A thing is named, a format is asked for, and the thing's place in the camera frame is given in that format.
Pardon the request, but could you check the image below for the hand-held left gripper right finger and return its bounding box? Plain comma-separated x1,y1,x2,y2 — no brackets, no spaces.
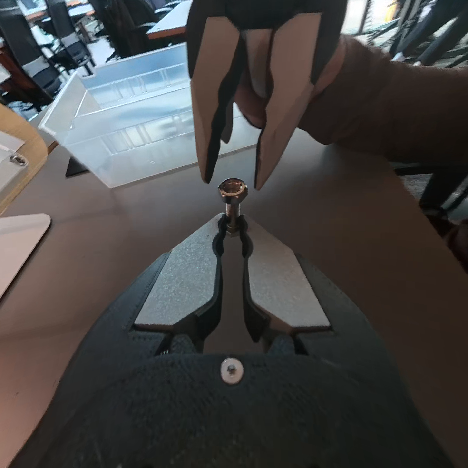
239,213,331,344

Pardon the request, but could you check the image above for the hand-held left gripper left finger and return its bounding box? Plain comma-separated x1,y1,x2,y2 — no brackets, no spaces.
133,213,224,344

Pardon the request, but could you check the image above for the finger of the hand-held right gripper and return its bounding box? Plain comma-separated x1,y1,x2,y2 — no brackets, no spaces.
254,12,323,191
190,16,244,184

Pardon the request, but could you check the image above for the silver bolt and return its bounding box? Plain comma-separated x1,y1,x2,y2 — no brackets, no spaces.
224,203,242,238

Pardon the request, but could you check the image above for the silver hex nut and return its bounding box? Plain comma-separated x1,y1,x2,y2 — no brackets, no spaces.
218,178,249,205

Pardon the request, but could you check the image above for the person's right forearm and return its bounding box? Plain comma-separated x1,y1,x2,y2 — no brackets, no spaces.
298,37,468,172

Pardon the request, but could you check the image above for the desk with reddish edge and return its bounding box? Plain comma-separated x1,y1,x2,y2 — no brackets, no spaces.
146,0,192,41

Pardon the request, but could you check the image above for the clear plastic bin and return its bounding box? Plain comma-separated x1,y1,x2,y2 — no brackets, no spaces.
38,42,264,189

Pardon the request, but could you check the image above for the dark office chair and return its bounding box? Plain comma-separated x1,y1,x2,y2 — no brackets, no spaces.
89,0,169,63

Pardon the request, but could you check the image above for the black office chair grey band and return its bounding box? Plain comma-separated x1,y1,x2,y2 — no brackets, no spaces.
44,0,96,77
0,7,63,110

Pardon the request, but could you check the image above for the black flat pad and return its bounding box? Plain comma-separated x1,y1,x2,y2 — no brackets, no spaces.
65,155,90,178

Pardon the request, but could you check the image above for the white stand base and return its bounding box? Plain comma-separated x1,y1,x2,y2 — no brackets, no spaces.
0,213,52,298

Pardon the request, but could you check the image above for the wooden display board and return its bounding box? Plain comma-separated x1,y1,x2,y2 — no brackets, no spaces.
0,104,49,216

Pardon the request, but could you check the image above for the person's right leg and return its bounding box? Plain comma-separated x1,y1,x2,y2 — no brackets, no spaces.
444,219,468,275

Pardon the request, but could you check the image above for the printed instruction sheet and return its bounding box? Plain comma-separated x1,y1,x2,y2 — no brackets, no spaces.
0,130,29,198

